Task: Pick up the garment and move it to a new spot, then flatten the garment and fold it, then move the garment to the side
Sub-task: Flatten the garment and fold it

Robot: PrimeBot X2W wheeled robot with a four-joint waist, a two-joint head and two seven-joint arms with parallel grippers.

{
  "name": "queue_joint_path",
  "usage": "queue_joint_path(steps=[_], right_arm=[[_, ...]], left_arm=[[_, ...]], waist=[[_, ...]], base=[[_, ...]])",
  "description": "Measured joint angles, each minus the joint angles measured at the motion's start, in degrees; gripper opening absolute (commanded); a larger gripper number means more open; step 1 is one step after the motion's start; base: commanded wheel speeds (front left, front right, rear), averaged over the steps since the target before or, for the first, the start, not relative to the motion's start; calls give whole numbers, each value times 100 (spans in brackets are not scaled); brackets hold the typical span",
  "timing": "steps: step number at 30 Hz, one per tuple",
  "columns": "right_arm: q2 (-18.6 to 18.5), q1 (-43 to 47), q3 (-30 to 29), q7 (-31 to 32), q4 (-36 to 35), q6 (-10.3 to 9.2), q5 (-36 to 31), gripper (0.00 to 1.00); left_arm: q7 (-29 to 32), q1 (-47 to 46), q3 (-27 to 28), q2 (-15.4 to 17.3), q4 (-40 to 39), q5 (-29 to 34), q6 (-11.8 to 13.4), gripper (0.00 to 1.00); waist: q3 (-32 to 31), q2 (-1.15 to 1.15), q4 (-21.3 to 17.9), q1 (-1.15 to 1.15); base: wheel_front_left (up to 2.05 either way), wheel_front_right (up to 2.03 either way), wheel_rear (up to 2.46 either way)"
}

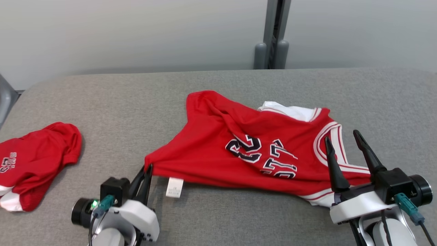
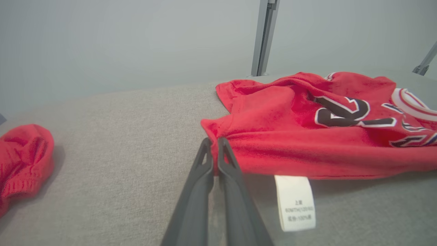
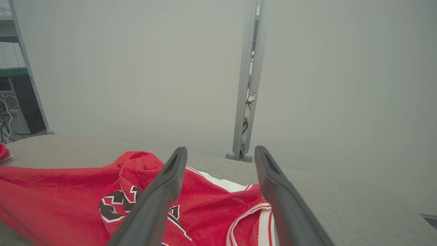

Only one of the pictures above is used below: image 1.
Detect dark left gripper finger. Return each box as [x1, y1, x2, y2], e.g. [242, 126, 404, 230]
[137, 164, 153, 205]
[129, 166, 145, 197]

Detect red basketball shorts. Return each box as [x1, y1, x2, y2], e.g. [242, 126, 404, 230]
[0, 122, 83, 212]

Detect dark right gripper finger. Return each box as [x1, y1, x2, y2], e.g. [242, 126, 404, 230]
[324, 136, 350, 192]
[353, 130, 387, 175]

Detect teal plug left camera cable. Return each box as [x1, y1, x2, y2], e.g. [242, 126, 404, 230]
[88, 195, 115, 246]

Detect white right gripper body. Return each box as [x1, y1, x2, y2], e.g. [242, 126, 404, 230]
[329, 175, 433, 224]

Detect grey partition post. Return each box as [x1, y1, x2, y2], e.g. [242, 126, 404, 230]
[253, 0, 292, 70]

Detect teal plug camera cable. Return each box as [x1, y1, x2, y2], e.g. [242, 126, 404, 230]
[88, 195, 115, 246]
[394, 193, 437, 246]

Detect teal plug right camera cable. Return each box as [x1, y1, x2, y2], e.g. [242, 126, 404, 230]
[394, 193, 437, 246]

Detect red basketball jersey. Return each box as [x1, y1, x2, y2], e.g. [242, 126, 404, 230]
[144, 90, 372, 208]

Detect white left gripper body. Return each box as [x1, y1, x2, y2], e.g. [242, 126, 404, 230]
[71, 198, 160, 242]

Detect grey metal frame leg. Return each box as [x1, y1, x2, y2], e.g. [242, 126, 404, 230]
[0, 73, 17, 128]

